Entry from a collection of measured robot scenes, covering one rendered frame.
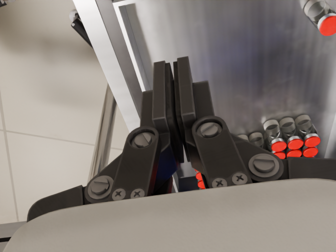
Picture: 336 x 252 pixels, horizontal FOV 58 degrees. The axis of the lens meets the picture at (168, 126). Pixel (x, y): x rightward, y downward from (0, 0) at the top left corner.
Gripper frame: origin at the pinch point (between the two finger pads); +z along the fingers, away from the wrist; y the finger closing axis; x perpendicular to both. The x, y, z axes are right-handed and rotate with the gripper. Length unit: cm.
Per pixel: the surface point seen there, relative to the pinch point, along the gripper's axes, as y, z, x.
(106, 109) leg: -31, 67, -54
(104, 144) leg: -30, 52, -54
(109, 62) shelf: -9.5, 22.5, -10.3
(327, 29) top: 14.2, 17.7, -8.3
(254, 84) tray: 8.1, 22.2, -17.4
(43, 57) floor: -67, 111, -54
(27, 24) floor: -66, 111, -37
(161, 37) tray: -2.5, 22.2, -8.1
